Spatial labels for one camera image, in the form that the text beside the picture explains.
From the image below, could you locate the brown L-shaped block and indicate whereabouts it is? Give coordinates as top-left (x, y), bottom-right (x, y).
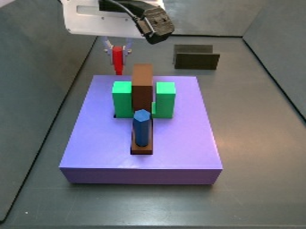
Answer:
top-left (130, 64), bottom-right (153, 155)

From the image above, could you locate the green U-shaped block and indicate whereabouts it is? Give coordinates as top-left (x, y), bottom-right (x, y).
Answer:
top-left (112, 81), bottom-right (174, 118)

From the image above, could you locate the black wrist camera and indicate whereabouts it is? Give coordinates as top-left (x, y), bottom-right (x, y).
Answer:
top-left (97, 0), bottom-right (174, 45)

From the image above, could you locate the red hexagonal peg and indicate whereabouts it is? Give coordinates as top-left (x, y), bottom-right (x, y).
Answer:
top-left (112, 46), bottom-right (122, 75)

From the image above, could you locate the black angled block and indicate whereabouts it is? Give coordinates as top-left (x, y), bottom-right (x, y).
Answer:
top-left (173, 45), bottom-right (220, 70)

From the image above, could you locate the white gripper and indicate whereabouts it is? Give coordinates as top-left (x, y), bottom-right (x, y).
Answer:
top-left (58, 0), bottom-right (165, 57)

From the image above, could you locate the purple board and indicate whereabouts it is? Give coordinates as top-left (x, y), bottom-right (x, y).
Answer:
top-left (60, 75), bottom-right (221, 184)

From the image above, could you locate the blue hexagonal peg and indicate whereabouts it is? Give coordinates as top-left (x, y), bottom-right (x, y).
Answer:
top-left (132, 109), bottom-right (150, 147)

